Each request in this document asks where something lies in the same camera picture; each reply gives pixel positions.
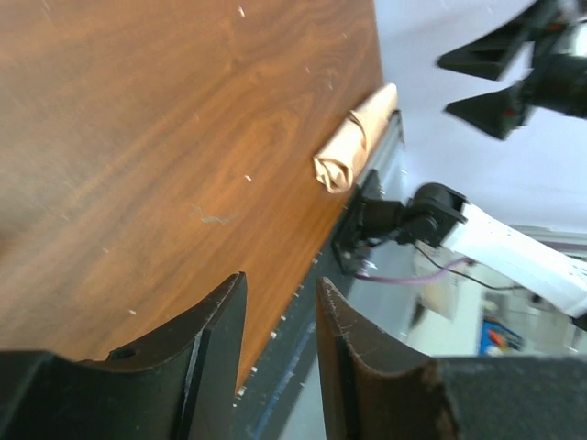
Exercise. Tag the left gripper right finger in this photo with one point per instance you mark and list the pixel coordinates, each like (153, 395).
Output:
(401, 393)

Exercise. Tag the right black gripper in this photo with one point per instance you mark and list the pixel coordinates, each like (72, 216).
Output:
(556, 82)

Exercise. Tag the peach cloth napkin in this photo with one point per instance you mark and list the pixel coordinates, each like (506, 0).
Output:
(341, 160)

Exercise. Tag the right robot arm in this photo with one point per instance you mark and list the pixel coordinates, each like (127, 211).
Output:
(443, 218)

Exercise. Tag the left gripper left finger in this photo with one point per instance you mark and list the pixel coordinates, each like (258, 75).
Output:
(176, 382)

